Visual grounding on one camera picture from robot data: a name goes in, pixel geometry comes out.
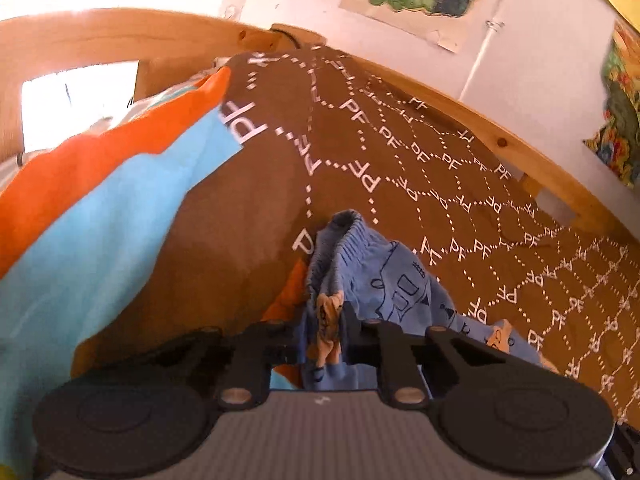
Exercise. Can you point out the colourful floral wall cloth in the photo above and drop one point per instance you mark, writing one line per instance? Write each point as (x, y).
(620, 110)

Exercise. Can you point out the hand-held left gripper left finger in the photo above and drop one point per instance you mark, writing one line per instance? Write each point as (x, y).
(287, 342)

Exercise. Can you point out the white wall pipe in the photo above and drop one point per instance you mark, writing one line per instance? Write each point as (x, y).
(475, 65)

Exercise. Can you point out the wooden bed frame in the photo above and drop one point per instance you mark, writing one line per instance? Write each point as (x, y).
(100, 35)

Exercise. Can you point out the small white wall paper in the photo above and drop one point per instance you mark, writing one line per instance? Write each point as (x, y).
(233, 7)

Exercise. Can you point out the blue pants with orange print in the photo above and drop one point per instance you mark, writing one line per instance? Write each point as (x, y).
(395, 280)

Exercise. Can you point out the brown patterned blanket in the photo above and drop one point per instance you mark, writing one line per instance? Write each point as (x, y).
(225, 210)

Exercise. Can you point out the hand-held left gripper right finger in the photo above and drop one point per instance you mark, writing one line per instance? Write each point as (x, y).
(357, 342)

